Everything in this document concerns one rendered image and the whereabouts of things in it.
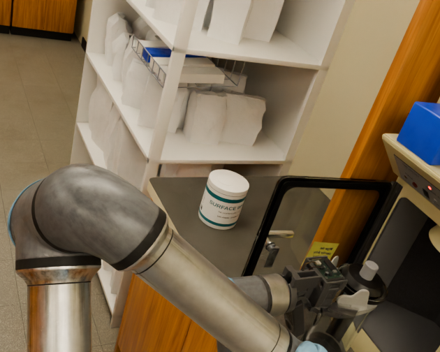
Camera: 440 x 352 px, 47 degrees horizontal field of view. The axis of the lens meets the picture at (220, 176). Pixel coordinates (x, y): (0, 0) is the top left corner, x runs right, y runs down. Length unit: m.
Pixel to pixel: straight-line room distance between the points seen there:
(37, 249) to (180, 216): 0.95
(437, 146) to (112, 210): 0.65
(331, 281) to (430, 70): 0.52
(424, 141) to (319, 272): 0.33
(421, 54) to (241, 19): 0.93
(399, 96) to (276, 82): 1.25
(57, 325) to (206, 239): 0.90
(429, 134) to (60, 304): 0.73
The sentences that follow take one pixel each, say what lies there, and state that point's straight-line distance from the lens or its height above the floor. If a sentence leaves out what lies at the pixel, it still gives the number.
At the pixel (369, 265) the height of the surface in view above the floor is 1.31.
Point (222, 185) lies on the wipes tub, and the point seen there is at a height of 1.09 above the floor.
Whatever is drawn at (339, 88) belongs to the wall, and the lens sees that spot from 2.05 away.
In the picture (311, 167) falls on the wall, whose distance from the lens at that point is 2.15.
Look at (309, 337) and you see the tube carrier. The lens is 1.17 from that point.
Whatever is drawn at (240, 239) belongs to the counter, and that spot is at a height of 0.94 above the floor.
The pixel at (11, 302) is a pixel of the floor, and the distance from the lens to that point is 2.58.
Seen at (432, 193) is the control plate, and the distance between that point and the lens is 1.10.
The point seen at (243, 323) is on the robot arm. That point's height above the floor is 1.37.
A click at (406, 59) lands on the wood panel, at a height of 1.65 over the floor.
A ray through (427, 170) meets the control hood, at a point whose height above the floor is 1.50.
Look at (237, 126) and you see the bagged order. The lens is 2.18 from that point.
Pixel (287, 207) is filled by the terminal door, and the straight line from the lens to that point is 1.10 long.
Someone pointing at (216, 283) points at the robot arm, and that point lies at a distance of 0.68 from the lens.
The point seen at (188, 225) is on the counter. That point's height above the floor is 0.94.
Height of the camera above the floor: 1.86
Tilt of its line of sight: 29 degrees down
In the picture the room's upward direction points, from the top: 17 degrees clockwise
